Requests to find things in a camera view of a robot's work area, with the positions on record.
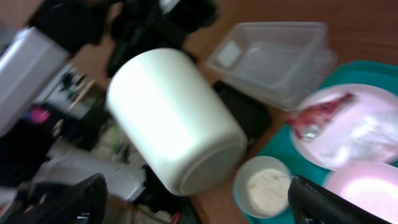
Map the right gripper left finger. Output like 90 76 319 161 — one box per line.
1 174 108 224

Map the grey bowl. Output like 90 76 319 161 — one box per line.
233 156 292 218

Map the black plastic tray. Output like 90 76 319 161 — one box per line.
213 80 272 150

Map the white rice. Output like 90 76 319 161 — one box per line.
246 169 290 217

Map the clear plastic bin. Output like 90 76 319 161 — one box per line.
206 22 337 111

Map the white bowl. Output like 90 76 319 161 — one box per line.
323 161 397 223

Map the red snack wrapper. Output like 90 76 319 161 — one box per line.
286 92 357 142

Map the white cup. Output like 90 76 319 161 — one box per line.
106 49 247 196

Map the white tissue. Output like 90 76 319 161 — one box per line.
319 111 397 169

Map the large white plate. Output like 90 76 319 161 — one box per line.
290 84 397 170

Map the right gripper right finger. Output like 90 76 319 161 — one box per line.
288 175 389 224

